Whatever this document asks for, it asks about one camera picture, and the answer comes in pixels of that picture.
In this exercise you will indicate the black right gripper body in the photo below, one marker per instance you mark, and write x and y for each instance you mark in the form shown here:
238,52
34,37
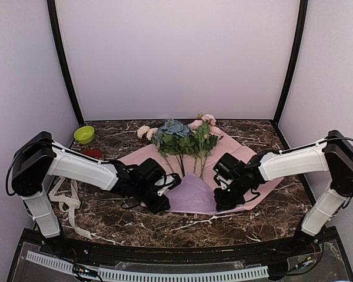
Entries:
234,197

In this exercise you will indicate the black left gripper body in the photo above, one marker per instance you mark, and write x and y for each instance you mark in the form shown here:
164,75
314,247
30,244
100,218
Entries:
142,195

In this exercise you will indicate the purple and pink wrapping paper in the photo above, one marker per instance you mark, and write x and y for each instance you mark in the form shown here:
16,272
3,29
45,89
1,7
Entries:
193,195

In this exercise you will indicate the blue fake flower stem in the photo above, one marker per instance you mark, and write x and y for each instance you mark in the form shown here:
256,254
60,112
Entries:
174,139

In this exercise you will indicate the white fake flower stem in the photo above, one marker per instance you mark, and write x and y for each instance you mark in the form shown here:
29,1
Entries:
145,132

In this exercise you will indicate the pink fake flower stem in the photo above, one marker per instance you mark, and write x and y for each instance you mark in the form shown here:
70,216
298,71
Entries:
215,130
199,128

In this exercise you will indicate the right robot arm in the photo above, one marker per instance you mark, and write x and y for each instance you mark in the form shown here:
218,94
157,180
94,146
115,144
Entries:
331,155

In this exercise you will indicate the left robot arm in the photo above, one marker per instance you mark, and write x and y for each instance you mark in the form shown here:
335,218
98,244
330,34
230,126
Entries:
42,157

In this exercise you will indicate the green fake leaf stem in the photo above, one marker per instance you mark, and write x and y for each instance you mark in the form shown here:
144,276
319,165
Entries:
205,142

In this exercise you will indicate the white printed ribbon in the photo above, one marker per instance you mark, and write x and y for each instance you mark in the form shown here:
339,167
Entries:
69,205

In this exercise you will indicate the lime green bowl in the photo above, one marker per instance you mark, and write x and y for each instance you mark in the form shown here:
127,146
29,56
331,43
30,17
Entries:
84,135

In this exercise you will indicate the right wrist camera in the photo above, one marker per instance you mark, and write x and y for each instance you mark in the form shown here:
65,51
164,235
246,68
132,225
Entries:
226,170

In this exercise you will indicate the black front rail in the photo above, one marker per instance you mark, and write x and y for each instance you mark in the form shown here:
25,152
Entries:
96,251

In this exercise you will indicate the grey cable duct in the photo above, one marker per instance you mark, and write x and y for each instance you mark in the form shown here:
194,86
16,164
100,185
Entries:
150,272

